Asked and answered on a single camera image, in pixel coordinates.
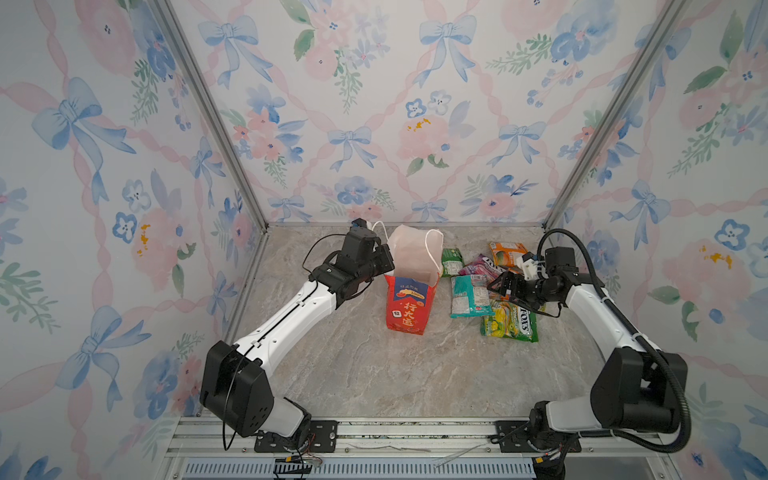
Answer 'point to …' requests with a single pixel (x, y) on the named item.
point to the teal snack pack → (470, 296)
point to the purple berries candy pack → (482, 267)
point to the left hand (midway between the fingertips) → (395, 251)
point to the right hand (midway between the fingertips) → (500, 290)
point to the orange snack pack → (507, 253)
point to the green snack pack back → (452, 262)
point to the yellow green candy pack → (510, 321)
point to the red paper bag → (410, 287)
